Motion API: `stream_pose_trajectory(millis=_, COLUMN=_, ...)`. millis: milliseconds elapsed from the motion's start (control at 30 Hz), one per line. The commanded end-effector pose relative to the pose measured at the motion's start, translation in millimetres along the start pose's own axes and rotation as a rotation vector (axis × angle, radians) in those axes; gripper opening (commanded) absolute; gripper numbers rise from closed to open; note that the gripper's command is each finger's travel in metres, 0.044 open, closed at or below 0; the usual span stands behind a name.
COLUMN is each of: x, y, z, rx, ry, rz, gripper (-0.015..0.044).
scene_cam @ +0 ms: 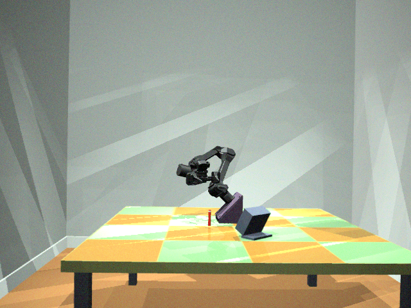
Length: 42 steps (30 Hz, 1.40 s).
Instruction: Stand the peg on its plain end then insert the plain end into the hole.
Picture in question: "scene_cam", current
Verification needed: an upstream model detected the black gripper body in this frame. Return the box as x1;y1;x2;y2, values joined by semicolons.
186;171;220;185

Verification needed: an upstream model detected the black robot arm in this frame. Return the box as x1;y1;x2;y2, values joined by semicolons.
177;146;236;205

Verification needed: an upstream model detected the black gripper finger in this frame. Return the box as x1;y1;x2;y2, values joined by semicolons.
213;173;219;184
190;174;202;185

